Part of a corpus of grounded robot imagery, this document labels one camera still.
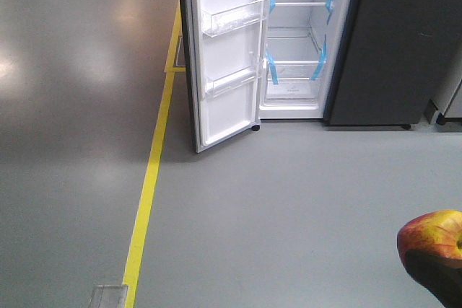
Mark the white fridge glass shelf lower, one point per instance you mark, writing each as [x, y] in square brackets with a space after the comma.
[294, 49]

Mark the dark grey fridge body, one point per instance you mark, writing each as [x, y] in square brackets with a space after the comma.
[381, 60]

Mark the clear door bin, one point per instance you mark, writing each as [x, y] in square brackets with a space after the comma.
[223, 22]
[215, 87]

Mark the clear lower door bin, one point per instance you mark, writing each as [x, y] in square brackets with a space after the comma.
[215, 87]

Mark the red yellow apple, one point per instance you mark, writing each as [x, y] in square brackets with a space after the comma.
[436, 233]

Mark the clear middle door bin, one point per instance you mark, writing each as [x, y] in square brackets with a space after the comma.
[223, 22]

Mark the clear fridge crisper drawer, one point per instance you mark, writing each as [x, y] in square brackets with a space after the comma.
[295, 82]

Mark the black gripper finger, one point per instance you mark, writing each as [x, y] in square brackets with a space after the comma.
[440, 276]

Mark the white fridge door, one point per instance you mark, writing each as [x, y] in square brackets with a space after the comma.
[216, 119]

